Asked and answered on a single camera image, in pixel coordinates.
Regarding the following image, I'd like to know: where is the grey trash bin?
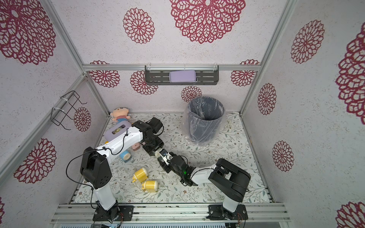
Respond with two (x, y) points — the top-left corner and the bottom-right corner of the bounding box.
(186, 96), (225, 143)

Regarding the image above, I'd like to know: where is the black wire wall rack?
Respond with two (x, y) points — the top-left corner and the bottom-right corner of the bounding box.
(50, 90), (87, 131)

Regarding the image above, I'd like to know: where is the aluminium front rail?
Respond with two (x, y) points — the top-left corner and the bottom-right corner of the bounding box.
(48, 203), (293, 228)

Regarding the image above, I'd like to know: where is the pink pencil sharpener left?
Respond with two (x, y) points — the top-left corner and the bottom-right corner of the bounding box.
(132, 142), (141, 151)

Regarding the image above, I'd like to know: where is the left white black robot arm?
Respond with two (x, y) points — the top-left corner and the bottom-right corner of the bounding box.
(77, 117), (164, 211)

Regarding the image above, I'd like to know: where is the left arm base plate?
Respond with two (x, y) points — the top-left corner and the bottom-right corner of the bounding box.
(93, 205), (134, 223)

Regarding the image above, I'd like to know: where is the clear plastic bin liner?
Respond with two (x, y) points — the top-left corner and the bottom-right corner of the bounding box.
(181, 96), (227, 146)

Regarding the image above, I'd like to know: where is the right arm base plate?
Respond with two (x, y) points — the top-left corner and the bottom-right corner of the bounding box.
(206, 204), (248, 220)

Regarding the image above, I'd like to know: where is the dark grey wall shelf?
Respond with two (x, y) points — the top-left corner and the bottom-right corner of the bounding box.
(144, 65), (219, 86)

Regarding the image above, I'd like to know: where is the yellow pencil sharpener upper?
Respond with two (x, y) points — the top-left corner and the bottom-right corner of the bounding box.
(132, 168), (148, 183)

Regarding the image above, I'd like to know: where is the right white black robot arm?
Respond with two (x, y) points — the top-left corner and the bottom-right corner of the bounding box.
(157, 150), (251, 213)

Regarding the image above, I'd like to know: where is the yellow pencil sharpener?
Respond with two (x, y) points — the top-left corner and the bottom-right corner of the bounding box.
(132, 168), (148, 183)
(142, 180), (159, 193)

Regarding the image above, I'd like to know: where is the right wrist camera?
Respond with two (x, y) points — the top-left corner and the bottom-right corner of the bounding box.
(160, 149), (174, 163)

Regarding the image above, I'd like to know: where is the plush doll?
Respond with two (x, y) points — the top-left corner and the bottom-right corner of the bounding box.
(110, 107), (131, 123)

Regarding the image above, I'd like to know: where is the blue pencil sharpener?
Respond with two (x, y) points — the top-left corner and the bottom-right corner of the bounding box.
(119, 151), (131, 162)

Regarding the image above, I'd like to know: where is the yellow pencil sharpener lower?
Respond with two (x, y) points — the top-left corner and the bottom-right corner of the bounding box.
(142, 180), (159, 193)

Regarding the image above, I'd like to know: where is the purple soap box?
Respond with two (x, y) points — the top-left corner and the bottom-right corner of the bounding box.
(169, 70), (197, 83)

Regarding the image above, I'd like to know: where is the purple tissue box toy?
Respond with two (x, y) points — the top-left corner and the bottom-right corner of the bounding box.
(104, 121), (132, 142)

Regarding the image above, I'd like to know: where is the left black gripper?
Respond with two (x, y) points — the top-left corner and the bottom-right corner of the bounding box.
(144, 135), (165, 157)

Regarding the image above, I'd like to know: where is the green pencil sharpener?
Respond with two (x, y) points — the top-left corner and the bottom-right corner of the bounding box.
(155, 148), (166, 158)

